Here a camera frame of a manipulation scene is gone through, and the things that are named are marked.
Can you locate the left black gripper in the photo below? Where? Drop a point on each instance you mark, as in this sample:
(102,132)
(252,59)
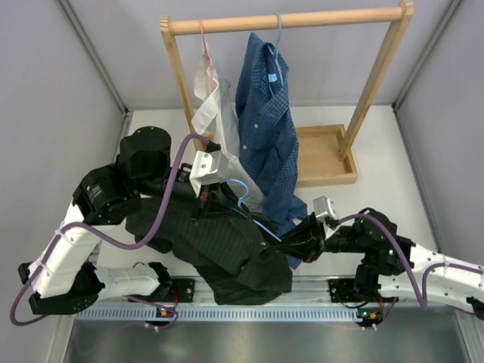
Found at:
(219,203)

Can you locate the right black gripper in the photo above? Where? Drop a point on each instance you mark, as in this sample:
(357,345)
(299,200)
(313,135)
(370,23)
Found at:
(306,240)

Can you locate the light blue hanger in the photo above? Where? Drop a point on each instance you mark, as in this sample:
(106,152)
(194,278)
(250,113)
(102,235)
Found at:
(240,200)

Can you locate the black striped shirt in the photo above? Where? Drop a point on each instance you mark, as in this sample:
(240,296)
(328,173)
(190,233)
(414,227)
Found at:
(230,254)

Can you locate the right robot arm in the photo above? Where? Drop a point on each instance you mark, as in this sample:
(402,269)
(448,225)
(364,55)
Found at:
(393,267)

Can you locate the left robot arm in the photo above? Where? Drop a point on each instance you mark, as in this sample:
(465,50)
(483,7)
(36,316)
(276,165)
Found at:
(62,281)

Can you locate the white shirt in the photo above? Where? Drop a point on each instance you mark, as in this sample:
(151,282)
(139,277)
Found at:
(216,116)

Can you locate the blue checked shirt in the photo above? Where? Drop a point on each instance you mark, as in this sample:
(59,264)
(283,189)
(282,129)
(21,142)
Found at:
(269,145)

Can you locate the blue hanger with shirt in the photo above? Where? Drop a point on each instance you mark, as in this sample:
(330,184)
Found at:
(278,45)

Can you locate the wooden clothes rack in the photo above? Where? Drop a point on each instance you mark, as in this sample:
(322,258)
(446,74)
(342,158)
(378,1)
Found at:
(325,152)

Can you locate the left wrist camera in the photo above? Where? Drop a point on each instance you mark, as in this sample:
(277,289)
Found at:
(210,166)

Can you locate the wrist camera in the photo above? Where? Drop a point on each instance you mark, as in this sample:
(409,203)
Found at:
(210,166)
(325,210)

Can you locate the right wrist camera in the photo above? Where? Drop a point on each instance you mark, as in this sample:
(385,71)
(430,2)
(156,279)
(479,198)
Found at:
(325,210)

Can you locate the aluminium mounting rail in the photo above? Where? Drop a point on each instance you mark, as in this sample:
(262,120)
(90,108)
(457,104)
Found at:
(240,295)

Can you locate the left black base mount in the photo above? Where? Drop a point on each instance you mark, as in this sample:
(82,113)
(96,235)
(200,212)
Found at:
(181,291)

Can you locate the slotted grey cable duct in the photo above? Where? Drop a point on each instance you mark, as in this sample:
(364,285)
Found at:
(211,313)

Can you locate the pink wire hanger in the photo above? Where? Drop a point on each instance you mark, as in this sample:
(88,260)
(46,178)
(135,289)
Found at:
(208,58)

